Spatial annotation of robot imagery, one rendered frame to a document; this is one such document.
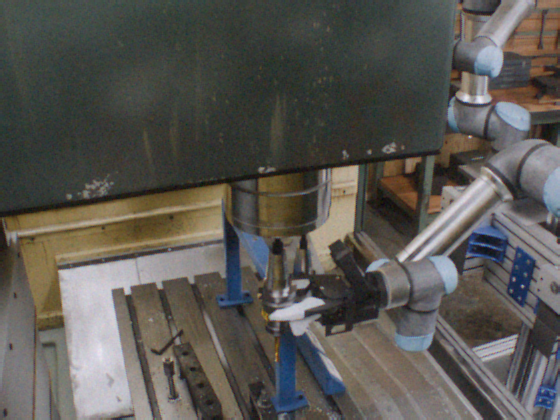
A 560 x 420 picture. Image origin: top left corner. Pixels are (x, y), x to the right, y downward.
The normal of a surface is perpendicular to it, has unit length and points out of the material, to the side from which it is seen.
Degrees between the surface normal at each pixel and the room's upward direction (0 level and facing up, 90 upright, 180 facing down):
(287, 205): 90
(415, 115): 90
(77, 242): 90
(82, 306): 24
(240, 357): 0
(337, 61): 90
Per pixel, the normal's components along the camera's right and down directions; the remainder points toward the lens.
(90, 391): 0.14, -0.63
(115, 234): 0.33, 0.44
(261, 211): -0.23, 0.45
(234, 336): 0.00, -0.88
